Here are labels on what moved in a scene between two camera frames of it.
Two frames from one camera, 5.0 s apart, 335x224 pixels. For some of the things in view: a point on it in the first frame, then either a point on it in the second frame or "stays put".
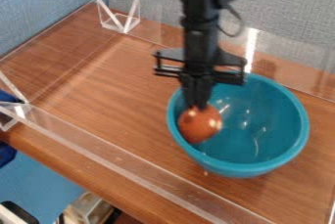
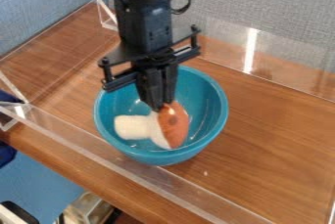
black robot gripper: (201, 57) to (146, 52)
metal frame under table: (87, 209) stays put
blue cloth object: (8, 154) stays put
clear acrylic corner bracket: (119, 22) stays put
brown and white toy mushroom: (199, 123) to (164, 126)
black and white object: (12, 214) stays put
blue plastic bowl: (262, 131) to (201, 97)
